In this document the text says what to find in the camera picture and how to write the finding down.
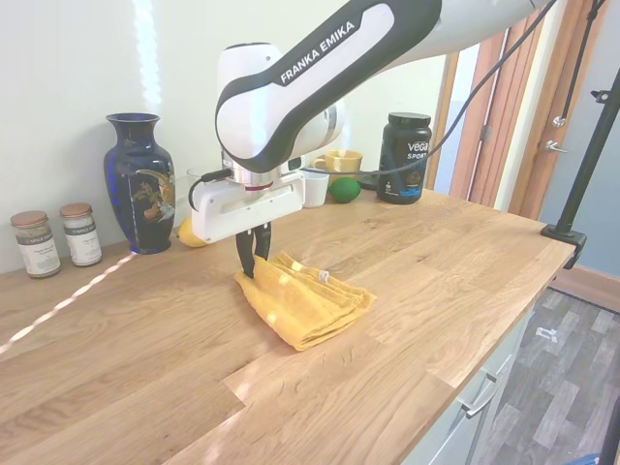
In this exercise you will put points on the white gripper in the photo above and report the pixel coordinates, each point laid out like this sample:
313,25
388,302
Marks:
252,203

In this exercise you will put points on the yellow terry towel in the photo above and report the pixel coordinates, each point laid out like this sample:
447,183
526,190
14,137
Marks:
300,310

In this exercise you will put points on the white Franka Emika robot arm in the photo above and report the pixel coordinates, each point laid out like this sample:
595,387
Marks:
290,72

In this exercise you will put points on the yellow lemon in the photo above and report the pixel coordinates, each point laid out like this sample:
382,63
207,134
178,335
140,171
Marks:
186,235

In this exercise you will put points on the white mug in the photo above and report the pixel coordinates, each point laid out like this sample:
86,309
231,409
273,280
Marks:
317,191

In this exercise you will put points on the green lime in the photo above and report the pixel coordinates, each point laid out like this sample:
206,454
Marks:
345,190

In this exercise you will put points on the yellow mug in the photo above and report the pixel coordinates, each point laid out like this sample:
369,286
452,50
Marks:
344,162

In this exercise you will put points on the dark blue painted vase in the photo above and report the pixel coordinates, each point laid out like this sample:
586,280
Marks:
138,194

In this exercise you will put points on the flat black object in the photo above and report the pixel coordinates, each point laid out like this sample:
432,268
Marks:
370,183

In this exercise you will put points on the spice jar with white contents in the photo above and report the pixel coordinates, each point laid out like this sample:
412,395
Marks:
82,237

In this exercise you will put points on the black Vega protein tub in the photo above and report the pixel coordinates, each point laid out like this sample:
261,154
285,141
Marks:
404,160

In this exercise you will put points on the spice jar with grey label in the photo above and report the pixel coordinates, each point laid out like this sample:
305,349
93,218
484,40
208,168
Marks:
38,247

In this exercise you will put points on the metal door hinge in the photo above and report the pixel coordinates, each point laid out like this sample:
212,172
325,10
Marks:
486,133

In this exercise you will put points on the white base cabinet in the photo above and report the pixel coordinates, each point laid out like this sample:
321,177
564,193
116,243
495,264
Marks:
455,436

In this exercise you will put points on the small white floor object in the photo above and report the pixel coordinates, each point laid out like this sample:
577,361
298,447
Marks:
546,334

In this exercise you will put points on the silver deadbolt lock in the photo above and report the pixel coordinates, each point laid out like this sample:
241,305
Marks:
560,121

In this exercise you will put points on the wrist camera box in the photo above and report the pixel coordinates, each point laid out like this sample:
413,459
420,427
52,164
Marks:
294,164

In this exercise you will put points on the wooden door frame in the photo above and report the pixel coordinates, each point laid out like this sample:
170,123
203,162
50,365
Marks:
508,121

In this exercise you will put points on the black camera stand with clamp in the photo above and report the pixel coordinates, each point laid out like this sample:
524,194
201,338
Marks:
564,235

